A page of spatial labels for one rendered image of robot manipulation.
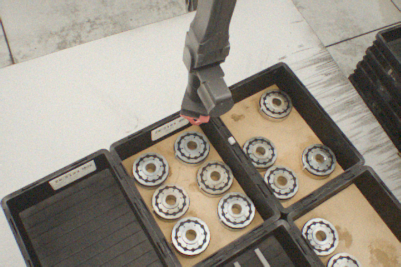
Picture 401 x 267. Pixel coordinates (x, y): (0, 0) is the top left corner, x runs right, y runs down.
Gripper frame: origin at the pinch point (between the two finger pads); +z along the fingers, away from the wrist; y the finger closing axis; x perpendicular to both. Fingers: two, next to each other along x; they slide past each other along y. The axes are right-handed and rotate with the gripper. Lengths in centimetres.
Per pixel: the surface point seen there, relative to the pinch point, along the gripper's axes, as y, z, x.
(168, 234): -26.0, 22.5, 0.9
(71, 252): -37.2, 21.9, 24.0
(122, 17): 112, 107, 70
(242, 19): 67, 38, -3
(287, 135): 12.8, 24.2, -26.4
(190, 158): -4.0, 20.3, 0.5
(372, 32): 148, 112, -83
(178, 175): -9.1, 22.9, 2.6
